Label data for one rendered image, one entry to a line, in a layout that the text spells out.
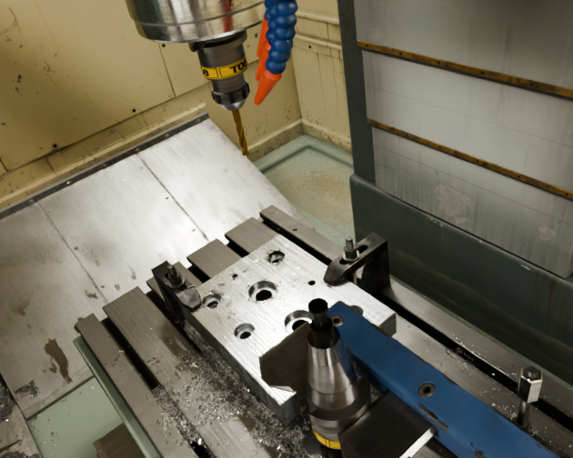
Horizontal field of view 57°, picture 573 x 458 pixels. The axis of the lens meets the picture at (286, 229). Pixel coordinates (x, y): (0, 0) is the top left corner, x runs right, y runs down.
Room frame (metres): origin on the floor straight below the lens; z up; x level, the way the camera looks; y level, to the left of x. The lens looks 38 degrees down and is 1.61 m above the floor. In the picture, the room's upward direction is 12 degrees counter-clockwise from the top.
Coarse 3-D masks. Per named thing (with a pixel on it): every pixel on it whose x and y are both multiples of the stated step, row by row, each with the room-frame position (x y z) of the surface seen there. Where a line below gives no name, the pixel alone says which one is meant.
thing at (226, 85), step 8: (216, 80) 0.56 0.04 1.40; (224, 80) 0.55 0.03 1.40; (232, 80) 0.55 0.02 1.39; (240, 80) 0.56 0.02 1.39; (216, 88) 0.56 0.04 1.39; (224, 88) 0.55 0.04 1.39; (232, 88) 0.55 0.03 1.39; (240, 88) 0.56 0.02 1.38; (248, 88) 0.57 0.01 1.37; (216, 96) 0.56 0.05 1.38; (224, 96) 0.55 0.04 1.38; (232, 96) 0.55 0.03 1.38; (240, 96) 0.55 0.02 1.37; (224, 104) 0.55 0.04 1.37; (232, 104) 0.55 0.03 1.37; (240, 104) 0.56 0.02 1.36
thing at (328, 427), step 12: (300, 384) 0.28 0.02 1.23; (360, 384) 0.26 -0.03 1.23; (300, 396) 0.26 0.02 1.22; (360, 396) 0.25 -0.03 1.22; (300, 408) 0.27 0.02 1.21; (312, 408) 0.26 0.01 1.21; (348, 408) 0.24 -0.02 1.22; (360, 408) 0.24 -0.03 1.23; (312, 420) 0.24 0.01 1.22; (324, 420) 0.24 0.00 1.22; (336, 420) 0.24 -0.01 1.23; (348, 420) 0.24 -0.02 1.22; (324, 432) 0.24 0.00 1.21; (336, 432) 0.24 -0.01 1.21
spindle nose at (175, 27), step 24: (144, 0) 0.51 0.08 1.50; (168, 0) 0.50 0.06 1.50; (192, 0) 0.49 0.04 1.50; (216, 0) 0.49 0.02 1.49; (240, 0) 0.50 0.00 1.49; (264, 0) 0.51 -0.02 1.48; (144, 24) 0.52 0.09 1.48; (168, 24) 0.50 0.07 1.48; (192, 24) 0.50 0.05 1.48; (216, 24) 0.49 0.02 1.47; (240, 24) 0.50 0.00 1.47
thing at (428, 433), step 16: (384, 400) 0.25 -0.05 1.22; (400, 400) 0.25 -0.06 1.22; (368, 416) 0.24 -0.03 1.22; (384, 416) 0.24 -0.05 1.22; (400, 416) 0.23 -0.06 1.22; (416, 416) 0.23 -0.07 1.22; (352, 432) 0.23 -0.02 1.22; (368, 432) 0.23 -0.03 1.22; (384, 432) 0.22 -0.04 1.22; (400, 432) 0.22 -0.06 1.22; (416, 432) 0.22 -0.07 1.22; (432, 432) 0.22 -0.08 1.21; (352, 448) 0.21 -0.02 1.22; (368, 448) 0.21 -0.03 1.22; (384, 448) 0.21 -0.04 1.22; (400, 448) 0.21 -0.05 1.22; (416, 448) 0.21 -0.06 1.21
